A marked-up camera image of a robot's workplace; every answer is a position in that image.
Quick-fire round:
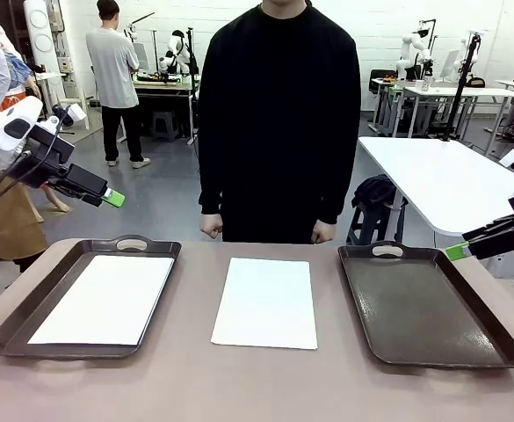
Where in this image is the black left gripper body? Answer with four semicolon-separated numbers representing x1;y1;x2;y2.
18;124;76;188

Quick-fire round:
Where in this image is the white A4 sheet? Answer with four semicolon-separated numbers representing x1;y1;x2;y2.
26;255;176;346

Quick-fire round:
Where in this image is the white A4 paper stack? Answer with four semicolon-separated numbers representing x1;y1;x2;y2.
210;257;319;352

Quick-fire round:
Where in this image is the person's left forearm black sleeve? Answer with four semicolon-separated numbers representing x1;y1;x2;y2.
315;131;358;225

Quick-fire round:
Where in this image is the person's right forearm black sleeve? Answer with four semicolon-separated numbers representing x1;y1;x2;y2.
198;131;225;217

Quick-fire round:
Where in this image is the person's right hand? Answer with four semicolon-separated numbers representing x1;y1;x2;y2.
199;213;224;241

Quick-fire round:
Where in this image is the person's left hand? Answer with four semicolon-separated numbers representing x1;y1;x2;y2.
310;221;338;244

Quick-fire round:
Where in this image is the large white table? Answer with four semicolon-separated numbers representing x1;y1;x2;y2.
357;135;514;245

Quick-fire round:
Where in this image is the person with brown apron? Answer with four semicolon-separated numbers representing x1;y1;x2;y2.
0;12;50;272

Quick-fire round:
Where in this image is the grey plastic stool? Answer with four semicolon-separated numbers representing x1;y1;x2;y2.
150;109;181;142

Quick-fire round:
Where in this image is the man in grey t-shirt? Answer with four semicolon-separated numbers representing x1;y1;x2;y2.
84;0;152;171

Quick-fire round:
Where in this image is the tall white air conditioner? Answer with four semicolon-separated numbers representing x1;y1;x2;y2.
22;0;64;106

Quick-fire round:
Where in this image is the black cloth bundle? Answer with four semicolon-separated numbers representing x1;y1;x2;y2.
351;174;409;215

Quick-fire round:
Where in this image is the black step stool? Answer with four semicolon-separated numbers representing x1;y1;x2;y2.
346;204;409;247

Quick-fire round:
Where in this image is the black tripod pole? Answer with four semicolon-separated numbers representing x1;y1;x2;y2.
440;33;481;142

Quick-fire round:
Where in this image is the long white desk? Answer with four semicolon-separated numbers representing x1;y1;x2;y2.
399;85;514;138

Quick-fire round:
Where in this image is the white computer monitor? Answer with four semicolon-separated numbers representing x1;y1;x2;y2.
438;48;460;83

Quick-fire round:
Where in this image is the person in black sweater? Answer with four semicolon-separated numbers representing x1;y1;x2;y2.
197;0;363;245

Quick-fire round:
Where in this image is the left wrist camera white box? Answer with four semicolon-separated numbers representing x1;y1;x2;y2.
52;103;89;130

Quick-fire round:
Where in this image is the dark brown handled tray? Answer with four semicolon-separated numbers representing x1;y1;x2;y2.
337;240;514;369
0;235;183;361

